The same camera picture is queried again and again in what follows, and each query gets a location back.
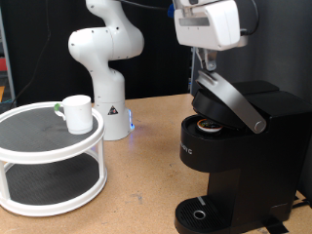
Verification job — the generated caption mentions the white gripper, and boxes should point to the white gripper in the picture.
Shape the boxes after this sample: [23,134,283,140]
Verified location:
[174,0,243,72]

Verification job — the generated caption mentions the perforated metal upright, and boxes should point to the perforated metal upright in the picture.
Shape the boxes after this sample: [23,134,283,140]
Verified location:
[188,45,197,96]

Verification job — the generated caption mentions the black power cord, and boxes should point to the black power cord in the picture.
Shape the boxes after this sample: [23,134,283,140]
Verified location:
[291,194,312,211]

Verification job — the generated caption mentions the thin black hanging cable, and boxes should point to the thin black hanging cable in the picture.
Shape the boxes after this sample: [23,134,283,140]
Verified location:
[13,0,54,105]

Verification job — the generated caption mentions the grey metal frame post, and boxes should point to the grey metal frame post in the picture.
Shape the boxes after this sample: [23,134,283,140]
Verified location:
[0,8,17,105]

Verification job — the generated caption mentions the white mug with green-marked handle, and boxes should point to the white mug with green-marked handle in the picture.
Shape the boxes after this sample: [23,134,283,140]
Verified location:
[54,94,95,136]

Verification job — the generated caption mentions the white two-tier turntable shelf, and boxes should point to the white two-tier turntable shelf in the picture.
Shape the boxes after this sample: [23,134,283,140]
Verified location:
[0,100,108,217]

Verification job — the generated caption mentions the grey partition panel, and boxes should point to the grey partition panel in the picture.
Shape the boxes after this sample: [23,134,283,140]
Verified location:
[191,0,312,108]

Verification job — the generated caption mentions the black Keurig coffee machine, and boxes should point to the black Keurig coffee machine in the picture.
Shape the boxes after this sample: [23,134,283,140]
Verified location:
[174,69,312,234]

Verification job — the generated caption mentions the black camera cable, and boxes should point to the black camera cable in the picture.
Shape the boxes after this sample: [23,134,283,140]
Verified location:
[120,0,260,36]

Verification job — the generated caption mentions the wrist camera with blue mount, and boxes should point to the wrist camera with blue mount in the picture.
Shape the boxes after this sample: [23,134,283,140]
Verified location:
[167,3,250,46]

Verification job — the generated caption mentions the white coffee pod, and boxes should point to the white coffee pod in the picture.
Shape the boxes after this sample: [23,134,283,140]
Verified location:
[195,117,224,135]

